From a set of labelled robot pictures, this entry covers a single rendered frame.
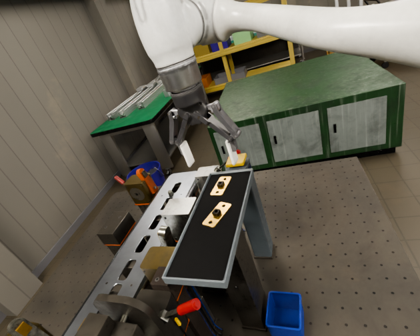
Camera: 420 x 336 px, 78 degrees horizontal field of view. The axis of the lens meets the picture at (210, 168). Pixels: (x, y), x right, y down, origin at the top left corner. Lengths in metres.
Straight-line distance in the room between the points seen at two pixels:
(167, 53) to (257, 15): 0.20
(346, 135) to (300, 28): 2.19
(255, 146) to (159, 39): 2.13
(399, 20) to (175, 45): 0.36
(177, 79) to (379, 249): 0.91
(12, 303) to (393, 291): 2.68
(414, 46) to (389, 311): 0.76
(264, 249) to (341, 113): 1.72
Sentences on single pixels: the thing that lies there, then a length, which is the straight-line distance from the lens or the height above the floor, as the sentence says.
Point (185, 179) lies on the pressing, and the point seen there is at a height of 1.00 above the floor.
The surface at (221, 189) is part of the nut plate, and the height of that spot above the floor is 1.16.
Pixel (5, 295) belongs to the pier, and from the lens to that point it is 2.87.
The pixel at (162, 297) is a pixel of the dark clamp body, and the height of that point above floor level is 1.08.
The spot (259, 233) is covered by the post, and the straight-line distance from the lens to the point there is 1.02.
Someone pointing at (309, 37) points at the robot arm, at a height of 1.50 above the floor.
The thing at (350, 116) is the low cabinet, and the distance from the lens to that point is 2.58.
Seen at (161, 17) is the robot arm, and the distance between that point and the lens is 0.57.
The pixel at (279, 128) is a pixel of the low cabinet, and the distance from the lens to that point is 2.52.
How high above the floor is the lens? 1.58
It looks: 29 degrees down
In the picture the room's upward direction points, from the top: 21 degrees counter-clockwise
